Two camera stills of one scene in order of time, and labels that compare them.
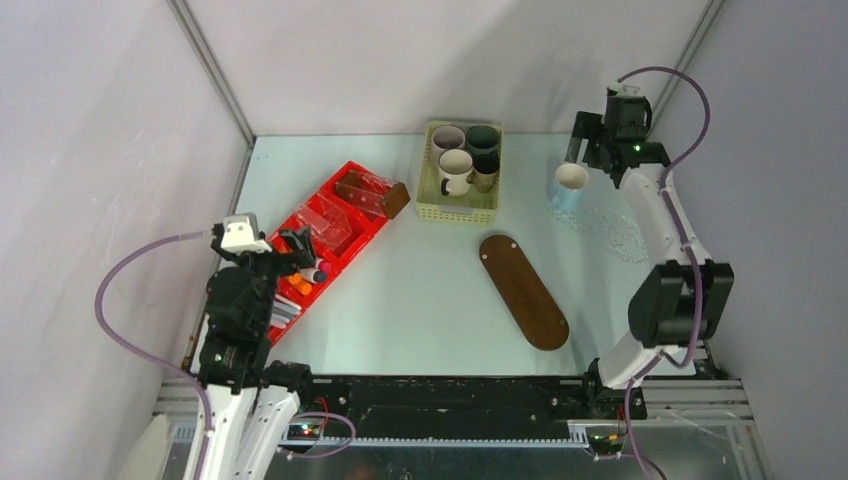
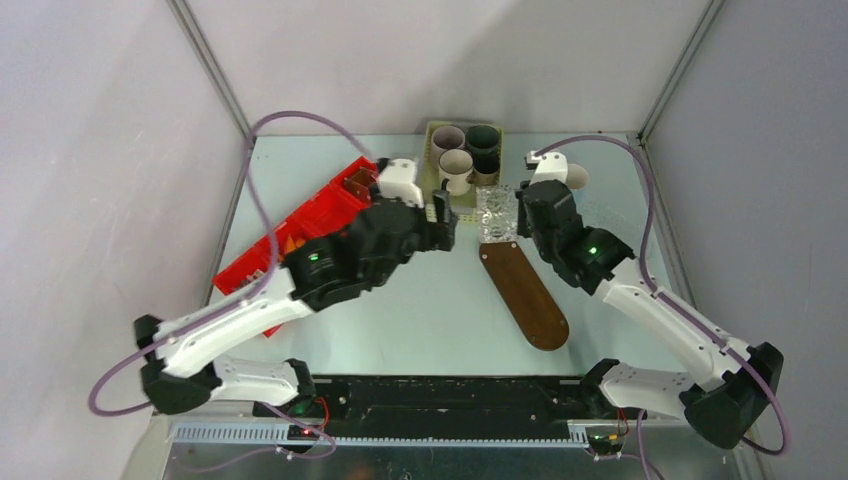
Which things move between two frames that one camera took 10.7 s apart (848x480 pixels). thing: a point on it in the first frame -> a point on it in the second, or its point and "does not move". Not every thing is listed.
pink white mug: [446, 137] does not move
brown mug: [486, 168] does not move
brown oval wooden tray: [526, 294] does not move
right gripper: [587, 126] -> [522, 227]
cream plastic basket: [475, 207] does not move
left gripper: [301, 255] -> [427, 237]
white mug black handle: [455, 168] does not move
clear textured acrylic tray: [326, 220] -> [497, 213]
